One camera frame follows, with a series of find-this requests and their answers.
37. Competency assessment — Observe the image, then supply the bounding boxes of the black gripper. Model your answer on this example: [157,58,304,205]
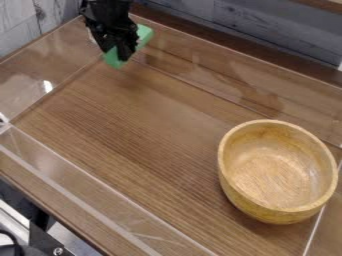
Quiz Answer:
[80,0,139,61]

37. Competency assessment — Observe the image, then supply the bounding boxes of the green rectangular block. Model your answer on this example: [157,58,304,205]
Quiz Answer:
[103,24,154,69]

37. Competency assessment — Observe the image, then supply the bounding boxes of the brown wooden bowl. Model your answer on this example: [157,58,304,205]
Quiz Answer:
[218,119,338,225]

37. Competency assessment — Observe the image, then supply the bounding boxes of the clear acrylic tray wall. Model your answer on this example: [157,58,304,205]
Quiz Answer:
[0,113,218,256]

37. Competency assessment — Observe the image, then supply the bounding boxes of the black metal table bracket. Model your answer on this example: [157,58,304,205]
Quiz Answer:
[28,224,75,256]

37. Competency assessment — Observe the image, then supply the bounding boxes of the black cable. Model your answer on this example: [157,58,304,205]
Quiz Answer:
[0,229,24,256]

